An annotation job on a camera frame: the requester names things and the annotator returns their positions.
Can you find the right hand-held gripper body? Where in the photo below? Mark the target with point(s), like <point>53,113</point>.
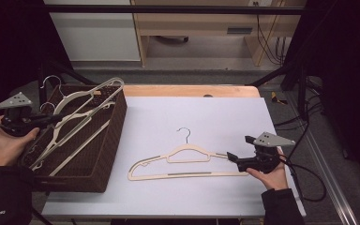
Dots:
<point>272,140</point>

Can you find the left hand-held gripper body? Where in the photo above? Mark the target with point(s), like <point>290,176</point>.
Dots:
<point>15,101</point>

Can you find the beige plastic clothes hanger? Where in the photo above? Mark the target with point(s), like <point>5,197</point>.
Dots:
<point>184,175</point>
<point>75,116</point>
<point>75,95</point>

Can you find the brown woven basket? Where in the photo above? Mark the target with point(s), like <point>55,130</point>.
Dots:
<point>106,146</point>

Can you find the person's right hand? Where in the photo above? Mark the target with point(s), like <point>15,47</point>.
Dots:
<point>276,181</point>

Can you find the person's left hand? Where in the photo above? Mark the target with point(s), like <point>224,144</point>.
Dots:
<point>6,148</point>

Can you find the white table cover sheet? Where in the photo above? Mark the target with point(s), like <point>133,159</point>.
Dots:
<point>215,118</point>

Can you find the yellow and black tool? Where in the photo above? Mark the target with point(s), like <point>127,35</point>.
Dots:
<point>276,99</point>

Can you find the dark curtain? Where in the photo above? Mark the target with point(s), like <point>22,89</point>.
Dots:
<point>9,47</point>
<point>350,78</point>

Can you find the black table hole cap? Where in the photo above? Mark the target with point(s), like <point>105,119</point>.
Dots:
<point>208,95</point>

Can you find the white cabinet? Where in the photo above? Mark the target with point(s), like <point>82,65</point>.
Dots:
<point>97,34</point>

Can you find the light wooden desk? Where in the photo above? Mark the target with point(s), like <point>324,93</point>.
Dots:
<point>200,23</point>

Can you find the aluminium rail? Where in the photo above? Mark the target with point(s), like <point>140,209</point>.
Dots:
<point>331,184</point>

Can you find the black horizontal frame bar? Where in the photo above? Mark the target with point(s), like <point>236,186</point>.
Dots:
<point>168,9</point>

